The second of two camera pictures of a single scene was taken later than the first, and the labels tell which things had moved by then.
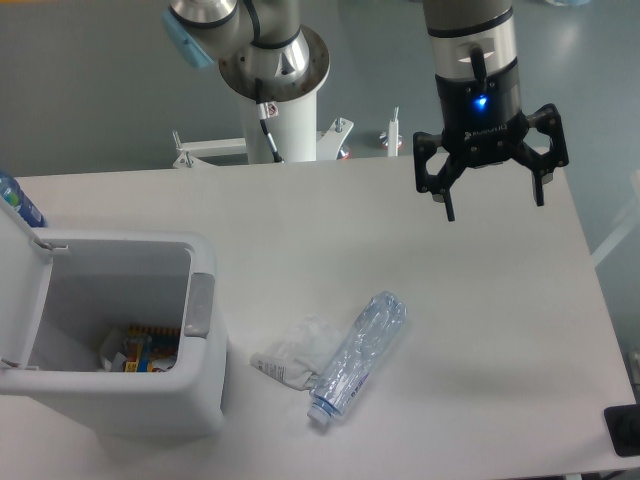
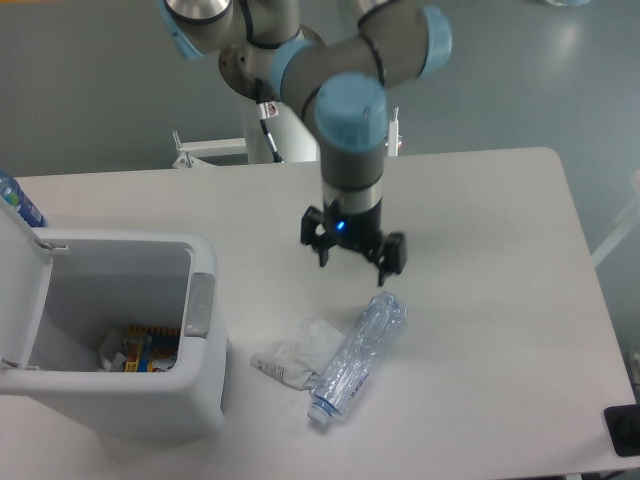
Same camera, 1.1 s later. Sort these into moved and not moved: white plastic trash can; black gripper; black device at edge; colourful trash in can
Moved: black gripper
Not moved: white plastic trash can; colourful trash in can; black device at edge
